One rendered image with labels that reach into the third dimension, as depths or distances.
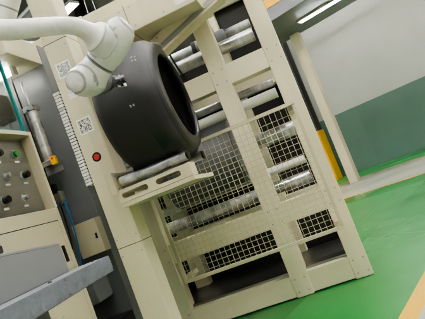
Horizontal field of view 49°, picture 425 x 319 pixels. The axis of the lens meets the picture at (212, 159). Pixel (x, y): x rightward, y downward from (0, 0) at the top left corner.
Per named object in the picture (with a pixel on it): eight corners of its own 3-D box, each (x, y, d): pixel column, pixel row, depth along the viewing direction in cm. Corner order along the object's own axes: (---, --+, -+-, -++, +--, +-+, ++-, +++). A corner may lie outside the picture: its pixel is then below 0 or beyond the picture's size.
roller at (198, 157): (144, 185, 236) (140, 180, 233) (144, 178, 239) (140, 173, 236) (206, 160, 228) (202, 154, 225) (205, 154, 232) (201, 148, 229)
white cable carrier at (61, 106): (86, 186, 219) (52, 93, 223) (91, 185, 224) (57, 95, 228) (94, 183, 218) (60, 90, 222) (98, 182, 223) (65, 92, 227)
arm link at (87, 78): (98, 103, 163) (119, 73, 160) (78, 104, 148) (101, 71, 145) (74, 84, 164) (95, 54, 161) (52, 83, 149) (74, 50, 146)
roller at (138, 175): (121, 180, 212) (122, 188, 209) (116, 176, 208) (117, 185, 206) (189, 152, 204) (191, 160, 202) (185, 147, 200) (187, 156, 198)
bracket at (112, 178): (112, 195, 203) (105, 175, 204) (145, 189, 242) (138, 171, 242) (119, 193, 202) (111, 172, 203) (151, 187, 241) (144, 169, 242)
